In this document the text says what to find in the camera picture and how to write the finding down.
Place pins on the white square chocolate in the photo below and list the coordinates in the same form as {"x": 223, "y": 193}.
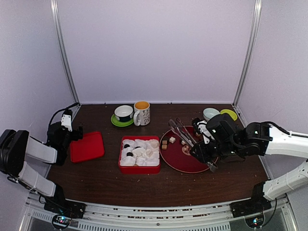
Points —
{"x": 172, "y": 139}

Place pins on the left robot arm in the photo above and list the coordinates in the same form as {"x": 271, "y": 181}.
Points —
{"x": 24, "y": 159}

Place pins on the red box lid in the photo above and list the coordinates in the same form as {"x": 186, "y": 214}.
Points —
{"x": 89, "y": 147}

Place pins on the light blue bowl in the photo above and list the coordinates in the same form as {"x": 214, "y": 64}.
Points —
{"x": 209, "y": 113}

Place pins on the metal tongs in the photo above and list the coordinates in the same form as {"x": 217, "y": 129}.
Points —
{"x": 180, "y": 130}

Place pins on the round red tray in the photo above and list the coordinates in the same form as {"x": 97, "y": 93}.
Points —
{"x": 178, "y": 157}

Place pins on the green saucer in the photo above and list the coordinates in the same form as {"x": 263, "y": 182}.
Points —
{"x": 117, "y": 123}

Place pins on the white patterned mug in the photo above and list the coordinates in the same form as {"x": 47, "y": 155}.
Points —
{"x": 141, "y": 113}

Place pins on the red chocolate box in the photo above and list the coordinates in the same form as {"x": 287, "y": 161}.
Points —
{"x": 139, "y": 170}

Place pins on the white paper liner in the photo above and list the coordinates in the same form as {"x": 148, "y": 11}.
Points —
{"x": 142, "y": 161}

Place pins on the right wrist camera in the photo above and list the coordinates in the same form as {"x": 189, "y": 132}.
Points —
{"x": 201, "y": 128}

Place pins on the lime green bowl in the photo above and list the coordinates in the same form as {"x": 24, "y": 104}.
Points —
{"x": 231, "y": 113}

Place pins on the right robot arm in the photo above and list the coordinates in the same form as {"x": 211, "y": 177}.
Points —
{"x": 267, "y": 138}

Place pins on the metal base rail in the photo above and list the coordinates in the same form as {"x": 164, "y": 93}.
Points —
{"x": 212, "y": 217}

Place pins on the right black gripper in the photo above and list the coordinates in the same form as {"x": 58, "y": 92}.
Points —
{"x": 203, "y": 156}

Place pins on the white and dark cup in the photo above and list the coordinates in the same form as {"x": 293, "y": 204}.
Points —
{"x": 124, "y": 113}

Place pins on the white heart chocolate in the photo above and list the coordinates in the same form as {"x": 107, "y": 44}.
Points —
{"x": 148, "y": 152}

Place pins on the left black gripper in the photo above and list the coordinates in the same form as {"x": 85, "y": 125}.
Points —
{"x": 76, "y": 136}

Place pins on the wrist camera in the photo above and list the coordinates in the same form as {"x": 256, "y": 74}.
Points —
{"x": 201, "y": 128}
{"x": 66, "y": 120}

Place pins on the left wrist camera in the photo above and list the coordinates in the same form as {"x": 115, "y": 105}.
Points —
{"x": 66, "y": 120}

